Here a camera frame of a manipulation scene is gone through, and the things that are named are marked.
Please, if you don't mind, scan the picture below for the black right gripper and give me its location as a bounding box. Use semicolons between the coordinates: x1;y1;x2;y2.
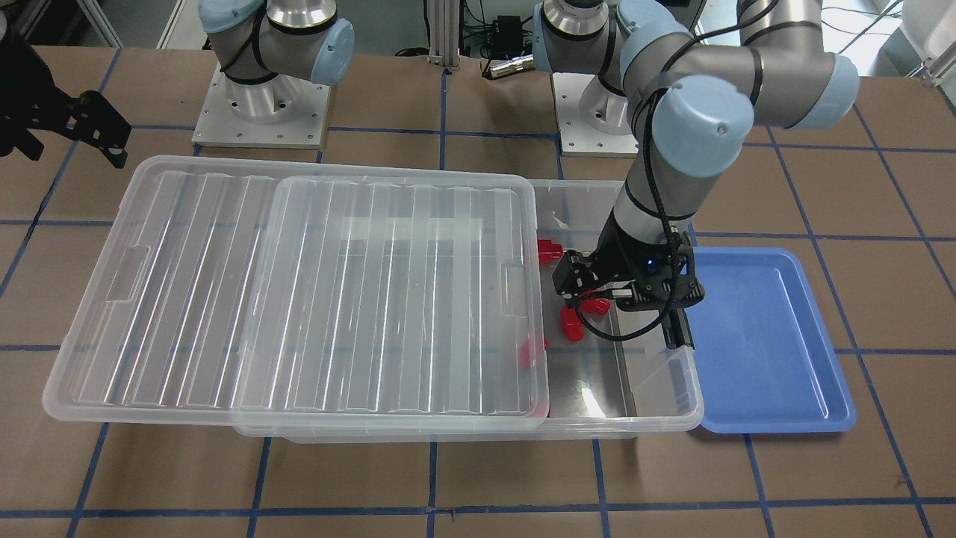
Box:
1;22;132;168

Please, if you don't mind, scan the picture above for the black box latch handle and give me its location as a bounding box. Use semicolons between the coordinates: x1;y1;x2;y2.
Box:
663;306;695;350

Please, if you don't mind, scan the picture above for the clear plastic storage box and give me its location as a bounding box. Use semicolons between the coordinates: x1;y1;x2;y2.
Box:
229;175;702;443

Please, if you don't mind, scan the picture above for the clear plastic box lid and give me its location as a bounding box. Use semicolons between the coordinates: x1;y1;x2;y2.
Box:
43;155;549;436

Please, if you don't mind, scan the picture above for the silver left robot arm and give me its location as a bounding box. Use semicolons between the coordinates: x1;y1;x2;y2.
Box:
533;1;860;347

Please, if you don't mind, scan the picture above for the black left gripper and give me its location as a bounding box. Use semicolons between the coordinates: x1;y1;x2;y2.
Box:
551;213;707;350

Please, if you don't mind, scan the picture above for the blue plastic tray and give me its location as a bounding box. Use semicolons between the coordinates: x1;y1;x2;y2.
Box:
686;246;857;435

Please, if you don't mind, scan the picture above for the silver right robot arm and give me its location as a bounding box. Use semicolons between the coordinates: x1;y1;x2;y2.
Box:
1;1;355;168

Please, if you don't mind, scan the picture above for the aluminium frame post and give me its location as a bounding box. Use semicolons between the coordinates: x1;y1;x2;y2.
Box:
426;1;463;71

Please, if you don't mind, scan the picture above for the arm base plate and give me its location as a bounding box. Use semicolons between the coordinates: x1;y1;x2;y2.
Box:
552;72;639;158
191;71;332;149

